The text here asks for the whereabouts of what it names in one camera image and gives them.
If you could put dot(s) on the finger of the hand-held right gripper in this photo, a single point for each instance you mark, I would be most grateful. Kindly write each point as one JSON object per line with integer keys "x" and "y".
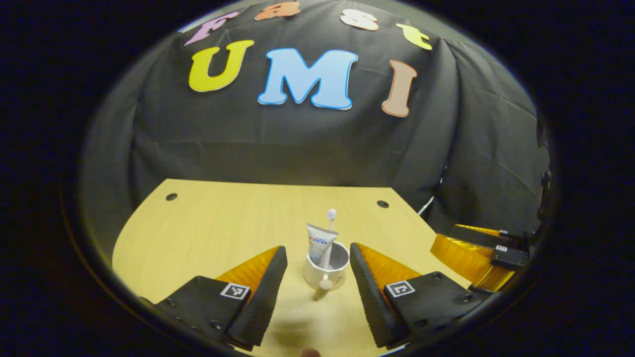
{"x": 481, "y": 236}
{"x": 466, "y": 258}

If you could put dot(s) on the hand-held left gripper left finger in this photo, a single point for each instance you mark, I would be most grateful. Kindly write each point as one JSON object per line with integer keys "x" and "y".
{"x": 263, "y": 297}

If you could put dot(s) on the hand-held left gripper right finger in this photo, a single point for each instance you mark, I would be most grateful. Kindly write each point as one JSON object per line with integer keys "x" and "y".
{"x": 369, "y": 297}

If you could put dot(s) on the white cup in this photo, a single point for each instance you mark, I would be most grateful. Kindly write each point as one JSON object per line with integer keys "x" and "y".
{"x": 313, "y": 275}

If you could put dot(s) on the white toothpaste tube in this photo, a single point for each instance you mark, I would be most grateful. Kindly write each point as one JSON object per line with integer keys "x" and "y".
{"x": 317, "y": 240}

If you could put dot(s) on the white toothbrush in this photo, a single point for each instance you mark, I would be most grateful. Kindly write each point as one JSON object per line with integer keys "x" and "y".
{"x": 330, "y": 218}

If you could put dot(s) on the light wooden desktop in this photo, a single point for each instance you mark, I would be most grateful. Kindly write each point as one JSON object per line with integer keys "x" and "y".
{"x": 213, "y": 233}

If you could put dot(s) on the black backdrop cloth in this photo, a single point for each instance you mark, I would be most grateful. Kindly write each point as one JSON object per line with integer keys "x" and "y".
{"x": 297, "y": 144}

